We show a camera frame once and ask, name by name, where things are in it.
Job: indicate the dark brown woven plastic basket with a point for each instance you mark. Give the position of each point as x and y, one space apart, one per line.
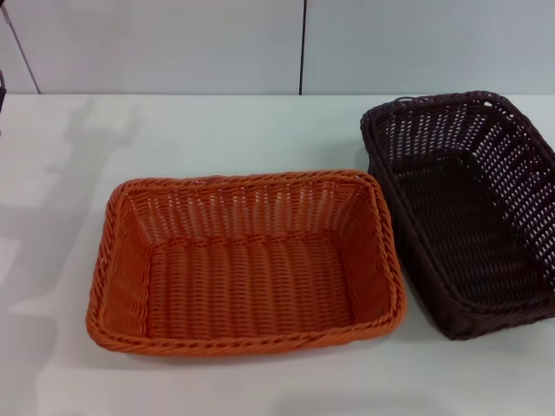
459 229

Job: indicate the orange woven plastic basket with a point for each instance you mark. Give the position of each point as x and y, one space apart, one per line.
243 281

